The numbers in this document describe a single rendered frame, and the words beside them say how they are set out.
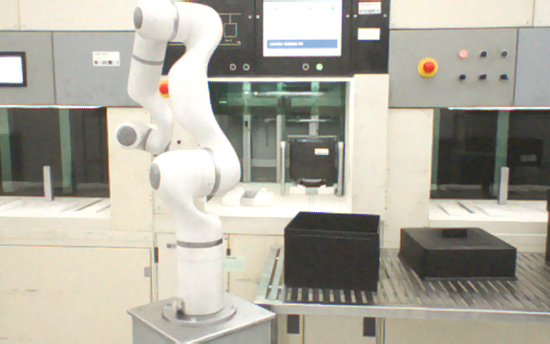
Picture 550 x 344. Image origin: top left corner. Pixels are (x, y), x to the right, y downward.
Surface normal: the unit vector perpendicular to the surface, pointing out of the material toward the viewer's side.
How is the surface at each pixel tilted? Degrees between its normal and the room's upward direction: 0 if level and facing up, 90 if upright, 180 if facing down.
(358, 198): 90
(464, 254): 90
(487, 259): 90
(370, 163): 90
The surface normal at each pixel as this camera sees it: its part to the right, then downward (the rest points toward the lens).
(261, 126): -0.07, 0.13
